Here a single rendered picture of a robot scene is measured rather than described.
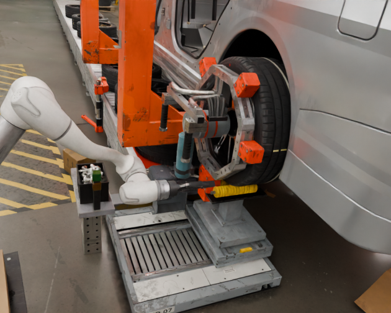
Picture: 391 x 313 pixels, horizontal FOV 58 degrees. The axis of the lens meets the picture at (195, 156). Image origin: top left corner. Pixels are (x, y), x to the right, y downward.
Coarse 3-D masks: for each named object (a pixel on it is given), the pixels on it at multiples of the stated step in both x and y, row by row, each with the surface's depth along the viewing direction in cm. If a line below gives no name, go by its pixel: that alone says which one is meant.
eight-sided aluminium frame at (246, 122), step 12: (216, 72) 171; (228, 72) 168; (204, 84) 186; (204, 108) 199; (240, 108) 153; (240, 120) 153; (252, 120) 154; (240, 132) 154; (252, 132) 155; (204, 144) 201; (204, 156) 195; (216, 168) 189; (228, 168) 167; (240, 168) 163
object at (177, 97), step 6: (168, 90) 180; (174, 90) 176; (174, 96) 172; (180, 96) 169; (180, 102) 166; (186, 102) 162; (186, 108) 159; (192, 108) 157; (192, 114) 153; (198, 120) 149
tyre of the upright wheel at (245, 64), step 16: (224, 64) 180; (240, 64) 165; (256, 64) 164; (272, 64) 167; (272, 80) 158; (256, 96) 155; (272, 96) 154; (288, 96) 158; (256, 112) 156; (272, 112) 153; (288, 112) 156; (256, 128) 157; (272, 128) 153; (288, 128) 156; (208, 144) 206; (272, 144) 156; (288, 144) 160; (272, 160) 160; (240, 176) 174; (256, 176) 166; (272, 176) 173
